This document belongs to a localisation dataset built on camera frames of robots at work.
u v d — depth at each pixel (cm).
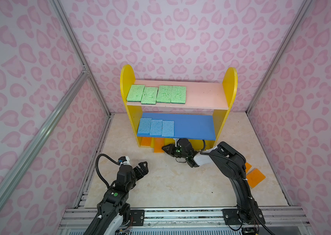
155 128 91
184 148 78
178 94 71
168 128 91
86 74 90
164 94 71
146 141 100
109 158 69
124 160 73
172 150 87
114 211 54
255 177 86
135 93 71
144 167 75
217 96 72
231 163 54
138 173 73
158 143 100
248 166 90
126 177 61
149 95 71
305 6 69
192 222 72
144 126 93
